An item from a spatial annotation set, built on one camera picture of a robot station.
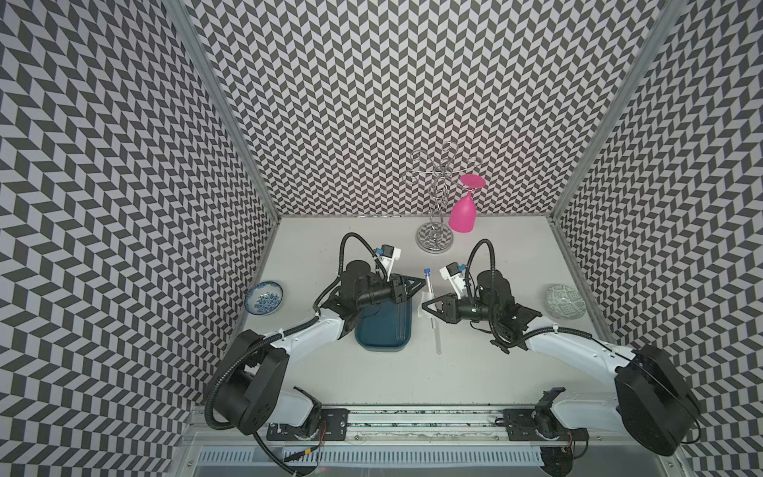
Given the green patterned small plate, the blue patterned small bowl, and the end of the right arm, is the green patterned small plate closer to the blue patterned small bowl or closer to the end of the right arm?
the end of the right arm

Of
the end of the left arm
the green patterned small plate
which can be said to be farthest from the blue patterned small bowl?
the green patterned small plate

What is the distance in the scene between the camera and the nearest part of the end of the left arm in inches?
25.4

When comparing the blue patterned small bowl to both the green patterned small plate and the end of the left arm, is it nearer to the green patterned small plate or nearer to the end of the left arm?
the end of the left arm

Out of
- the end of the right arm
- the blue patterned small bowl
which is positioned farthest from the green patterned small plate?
the blue patterned small bowl

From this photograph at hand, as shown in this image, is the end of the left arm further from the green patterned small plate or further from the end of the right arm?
the green patterned small plate

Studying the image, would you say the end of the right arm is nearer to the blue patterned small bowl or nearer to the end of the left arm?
the end of the left arm
